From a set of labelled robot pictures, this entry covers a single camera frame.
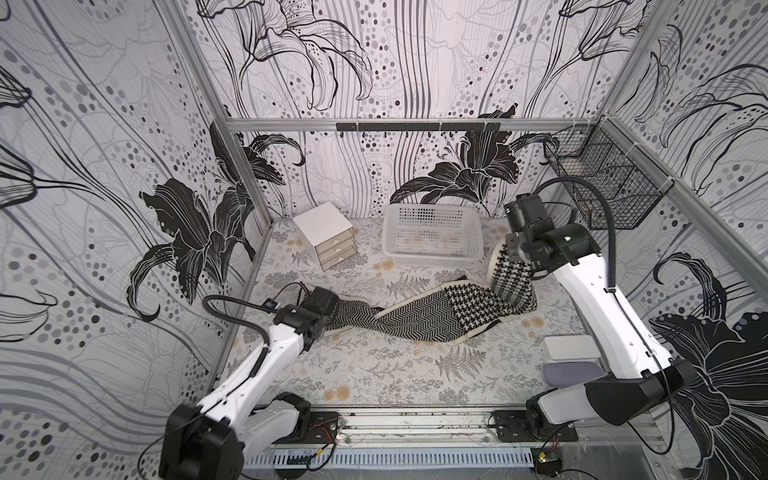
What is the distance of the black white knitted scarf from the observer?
2.86ft

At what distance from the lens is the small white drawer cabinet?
982 millimetres

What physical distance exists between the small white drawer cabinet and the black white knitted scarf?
0.16 m
